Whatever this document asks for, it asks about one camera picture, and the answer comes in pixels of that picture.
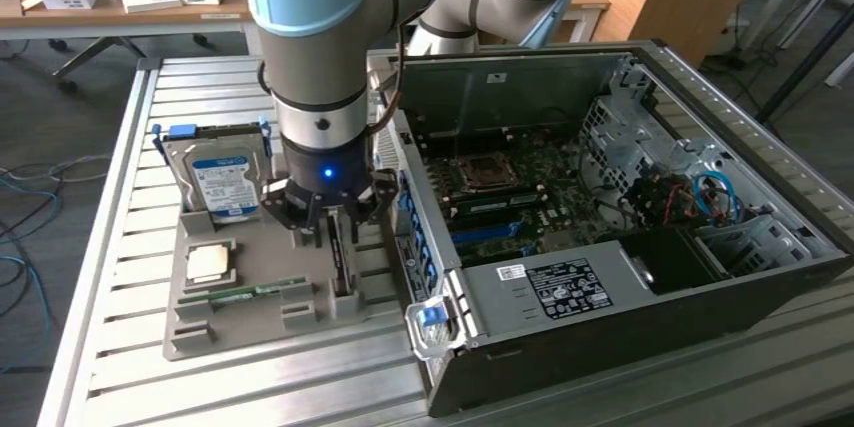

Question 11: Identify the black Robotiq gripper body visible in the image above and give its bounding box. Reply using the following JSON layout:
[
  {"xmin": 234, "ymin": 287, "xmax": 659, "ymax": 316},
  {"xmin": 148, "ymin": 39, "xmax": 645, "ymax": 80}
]
[{"xmin": 278, "ymin": 134, "xmax": 373, "ymax": 209}]

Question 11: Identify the black graphics card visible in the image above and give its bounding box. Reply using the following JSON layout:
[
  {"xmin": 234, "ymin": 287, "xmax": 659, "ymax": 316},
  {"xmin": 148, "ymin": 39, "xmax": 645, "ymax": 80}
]
[{"xmin": 320, "ymin": 206, "xmax": 361, "ymax": 298}]

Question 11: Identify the hard disk in blue carrier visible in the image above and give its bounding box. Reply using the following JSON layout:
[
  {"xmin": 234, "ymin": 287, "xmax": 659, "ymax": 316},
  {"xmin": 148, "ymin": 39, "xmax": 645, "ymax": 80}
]
[{"xmin": 150, "ymin": 116, "xmax": 281, "ymax": 226}]

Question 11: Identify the grey plastic parts rack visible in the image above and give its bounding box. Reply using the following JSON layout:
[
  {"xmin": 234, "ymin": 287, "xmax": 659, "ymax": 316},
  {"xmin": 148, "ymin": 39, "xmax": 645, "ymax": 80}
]
[{"xmin": 161, "ymin": 201, "xmax": 375, "ymax": 362}]

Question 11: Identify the CPU socket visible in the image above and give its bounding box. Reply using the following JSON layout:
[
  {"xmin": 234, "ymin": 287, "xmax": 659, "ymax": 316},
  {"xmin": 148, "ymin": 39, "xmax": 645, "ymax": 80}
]
[{"xmin": 449, "ymin": 154, "xmax": 519, "ymax": 193}]

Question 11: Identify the CPU chip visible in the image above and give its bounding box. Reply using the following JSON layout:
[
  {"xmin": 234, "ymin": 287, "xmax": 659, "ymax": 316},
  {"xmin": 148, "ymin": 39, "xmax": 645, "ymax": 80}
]
[{"xmin": 184, "ymin": 245, "xmax": 232, "ymax": 282}]

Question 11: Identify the blue expansion slot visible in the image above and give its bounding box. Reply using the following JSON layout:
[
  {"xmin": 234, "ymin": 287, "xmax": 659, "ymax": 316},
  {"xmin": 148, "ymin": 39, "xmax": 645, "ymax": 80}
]
[{"xmin": 452, "ymin": 221, "xmax": 521, "ymax": 244}]

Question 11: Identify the black installed RAM stick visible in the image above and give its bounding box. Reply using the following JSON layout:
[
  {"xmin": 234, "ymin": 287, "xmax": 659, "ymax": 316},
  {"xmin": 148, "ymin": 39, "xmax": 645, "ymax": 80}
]
[{"xmin": 452, "ymin": 189, "xmax": 541, "ymax": 213}]

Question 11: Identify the green RAM stick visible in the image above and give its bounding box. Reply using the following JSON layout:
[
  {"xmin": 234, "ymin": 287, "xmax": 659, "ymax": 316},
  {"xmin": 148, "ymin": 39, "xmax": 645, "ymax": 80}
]
[{"xmin": 176, "ymin": 276, "xmax": 312, "ymax": 304}]

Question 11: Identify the blue case latch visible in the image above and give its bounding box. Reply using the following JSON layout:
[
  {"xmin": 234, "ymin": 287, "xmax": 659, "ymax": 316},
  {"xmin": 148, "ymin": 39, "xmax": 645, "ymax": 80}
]
[{"xmin": 413, "ymin": 304, "xmax": 445, "ymax": 329}]

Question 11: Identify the green motherboard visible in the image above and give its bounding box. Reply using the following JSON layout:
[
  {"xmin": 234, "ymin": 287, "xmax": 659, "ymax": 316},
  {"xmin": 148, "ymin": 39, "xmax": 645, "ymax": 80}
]
[{"xmin": 423, "ymin": 126, "xmax": 601, "ymax": 268}]

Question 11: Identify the grey power supply unit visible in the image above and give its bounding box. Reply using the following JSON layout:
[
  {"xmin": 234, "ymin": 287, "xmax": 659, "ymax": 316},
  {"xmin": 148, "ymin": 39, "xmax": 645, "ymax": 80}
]
[{"xmin": 459, "ymin": 241, "xmax": 652, "ymax": 338}]

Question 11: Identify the wooden desk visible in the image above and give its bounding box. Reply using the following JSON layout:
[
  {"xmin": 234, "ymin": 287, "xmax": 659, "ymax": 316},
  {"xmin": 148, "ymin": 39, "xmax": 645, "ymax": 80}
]
[{"xmin": 0, "ymin": 0, "xmax": 612, "ymax": 56}]

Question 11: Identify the open black PC case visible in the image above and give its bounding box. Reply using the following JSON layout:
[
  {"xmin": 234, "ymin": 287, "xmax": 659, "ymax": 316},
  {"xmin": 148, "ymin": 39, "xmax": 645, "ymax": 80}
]
[{"xmin": 357, "ymin": 39, "xmax": 854, "ymax": 418}]

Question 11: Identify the grey floor cable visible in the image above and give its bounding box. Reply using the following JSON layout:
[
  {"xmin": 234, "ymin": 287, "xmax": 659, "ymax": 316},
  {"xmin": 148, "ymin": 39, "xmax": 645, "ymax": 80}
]
[{"xmin": 0, "ymin": 154, "xmax": 112, "ymax": 184}]

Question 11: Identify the blue floor cable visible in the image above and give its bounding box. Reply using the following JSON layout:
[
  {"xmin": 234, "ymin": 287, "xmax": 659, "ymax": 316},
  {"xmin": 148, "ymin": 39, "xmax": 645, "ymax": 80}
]
[{"xmin": 0, "ymin": 186, "xmax": 62, "ymax": 374}]

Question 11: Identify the multicolour power wire bundle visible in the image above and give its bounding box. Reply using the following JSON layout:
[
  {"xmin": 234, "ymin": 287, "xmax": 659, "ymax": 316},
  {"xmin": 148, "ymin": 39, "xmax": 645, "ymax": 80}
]
[{"xmin": 625, "ymin": 174, "xmax": 695, "ymax": 228}]

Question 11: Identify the blue data wire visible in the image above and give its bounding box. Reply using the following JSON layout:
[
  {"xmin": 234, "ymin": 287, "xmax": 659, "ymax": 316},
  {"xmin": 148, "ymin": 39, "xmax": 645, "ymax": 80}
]
[{"xmin": 689, "ymin": 171, "xmax": 747, "ymax": 221}]

